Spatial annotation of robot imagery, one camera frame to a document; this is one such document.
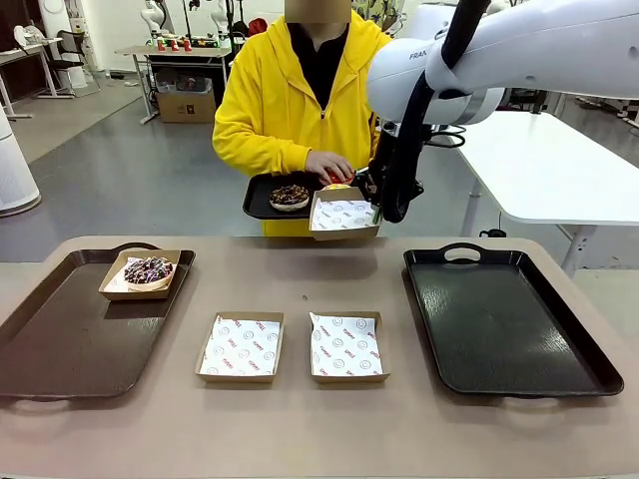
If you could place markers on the small black serving tray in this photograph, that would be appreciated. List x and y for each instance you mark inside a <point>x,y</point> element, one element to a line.
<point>259,199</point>

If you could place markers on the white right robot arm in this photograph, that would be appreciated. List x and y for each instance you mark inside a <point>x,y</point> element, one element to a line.
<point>524,50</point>

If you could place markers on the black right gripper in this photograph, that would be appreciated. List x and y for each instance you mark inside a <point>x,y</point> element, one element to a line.
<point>383,159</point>

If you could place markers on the white bag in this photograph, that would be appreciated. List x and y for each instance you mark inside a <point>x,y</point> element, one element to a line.
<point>30,34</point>

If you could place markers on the person's right forearm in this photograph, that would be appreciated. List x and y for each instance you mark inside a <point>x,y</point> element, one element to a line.
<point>259,157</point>

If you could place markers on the wooden top desk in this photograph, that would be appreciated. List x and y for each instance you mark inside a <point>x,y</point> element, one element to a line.
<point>140,50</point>

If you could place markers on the white cylindrical air purifier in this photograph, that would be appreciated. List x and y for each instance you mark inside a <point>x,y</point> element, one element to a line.
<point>15,174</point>

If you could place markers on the white office desk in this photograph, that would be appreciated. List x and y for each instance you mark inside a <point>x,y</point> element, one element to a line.
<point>25,51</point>

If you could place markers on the yellow glazed donut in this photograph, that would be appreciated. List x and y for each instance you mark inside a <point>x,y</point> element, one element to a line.
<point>335,187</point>

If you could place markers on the clear plastic storage bin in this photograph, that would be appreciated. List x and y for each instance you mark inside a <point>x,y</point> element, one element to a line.
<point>182,82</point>

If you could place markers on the dark donut white drizzle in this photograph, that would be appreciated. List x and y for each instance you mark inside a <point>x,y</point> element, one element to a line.
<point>149,272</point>

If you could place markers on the large black serving tray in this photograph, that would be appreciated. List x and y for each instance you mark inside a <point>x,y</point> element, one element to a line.
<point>499,339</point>

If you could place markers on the person's right hand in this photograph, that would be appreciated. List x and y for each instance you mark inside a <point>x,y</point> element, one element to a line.
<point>327,163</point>

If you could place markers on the red cloth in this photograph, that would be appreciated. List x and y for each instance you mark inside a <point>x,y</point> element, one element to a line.
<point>258,26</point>

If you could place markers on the person in yellow hoodie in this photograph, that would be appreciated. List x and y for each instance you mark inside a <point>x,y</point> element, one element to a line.
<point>279,100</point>

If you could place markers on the black office chair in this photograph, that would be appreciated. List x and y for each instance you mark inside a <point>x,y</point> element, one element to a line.
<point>70,64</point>

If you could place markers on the brown plastic serving tray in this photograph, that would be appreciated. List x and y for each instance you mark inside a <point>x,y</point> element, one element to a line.
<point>75,339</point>

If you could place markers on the square kraft cardboard box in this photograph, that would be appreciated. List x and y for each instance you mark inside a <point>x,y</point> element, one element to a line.
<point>349,378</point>
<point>112,294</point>
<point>344,234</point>
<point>237,377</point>

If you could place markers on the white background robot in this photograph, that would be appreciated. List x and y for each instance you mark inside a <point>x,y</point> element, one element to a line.
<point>219,15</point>
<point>152,15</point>

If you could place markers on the chocolate donut small sprinkles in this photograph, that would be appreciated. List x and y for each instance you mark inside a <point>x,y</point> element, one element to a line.
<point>288,195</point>

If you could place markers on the large white table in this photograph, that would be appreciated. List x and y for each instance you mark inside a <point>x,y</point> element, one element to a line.
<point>549,164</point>

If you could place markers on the brown cardboard carton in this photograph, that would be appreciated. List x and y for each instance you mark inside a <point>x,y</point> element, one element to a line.
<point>185,107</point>

